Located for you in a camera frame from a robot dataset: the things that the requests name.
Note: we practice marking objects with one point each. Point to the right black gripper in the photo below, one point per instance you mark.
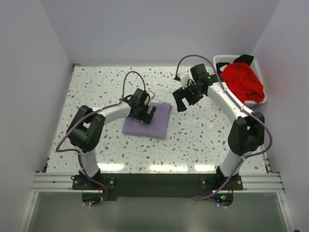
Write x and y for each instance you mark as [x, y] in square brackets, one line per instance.
[180, 94]

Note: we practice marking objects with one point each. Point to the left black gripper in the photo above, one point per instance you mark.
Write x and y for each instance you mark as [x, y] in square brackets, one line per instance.
[145, 117]

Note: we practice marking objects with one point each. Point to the purple t shirt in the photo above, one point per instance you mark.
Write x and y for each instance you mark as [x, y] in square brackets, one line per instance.
[157, 127]

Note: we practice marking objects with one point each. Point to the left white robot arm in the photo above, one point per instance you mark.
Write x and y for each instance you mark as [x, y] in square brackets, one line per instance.
[85, 130]

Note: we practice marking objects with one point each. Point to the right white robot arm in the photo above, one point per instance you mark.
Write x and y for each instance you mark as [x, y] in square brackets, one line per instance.
[247, 130]

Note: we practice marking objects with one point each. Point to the white plastic basket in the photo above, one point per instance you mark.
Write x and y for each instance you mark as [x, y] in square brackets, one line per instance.
[255, 68]

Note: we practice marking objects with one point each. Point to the red t shirt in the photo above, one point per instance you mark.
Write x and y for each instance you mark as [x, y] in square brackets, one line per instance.
[243, 82]

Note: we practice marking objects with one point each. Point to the black t shirt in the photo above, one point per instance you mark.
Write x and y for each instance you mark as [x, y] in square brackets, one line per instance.
[243, 58]

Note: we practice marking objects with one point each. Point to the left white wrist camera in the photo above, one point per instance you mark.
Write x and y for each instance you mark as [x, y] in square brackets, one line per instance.
[150, 97]

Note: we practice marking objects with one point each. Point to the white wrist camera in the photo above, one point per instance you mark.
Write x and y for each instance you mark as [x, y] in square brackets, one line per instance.
[183, 79]
[150, 97]

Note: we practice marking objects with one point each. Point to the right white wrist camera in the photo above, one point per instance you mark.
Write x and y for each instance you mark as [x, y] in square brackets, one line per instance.
[183, 79]

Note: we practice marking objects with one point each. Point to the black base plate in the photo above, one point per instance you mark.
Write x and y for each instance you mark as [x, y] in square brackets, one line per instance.
[114, 186]

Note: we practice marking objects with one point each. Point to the aluminium frame rail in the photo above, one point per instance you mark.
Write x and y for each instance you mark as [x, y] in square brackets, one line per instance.
[245, 183]

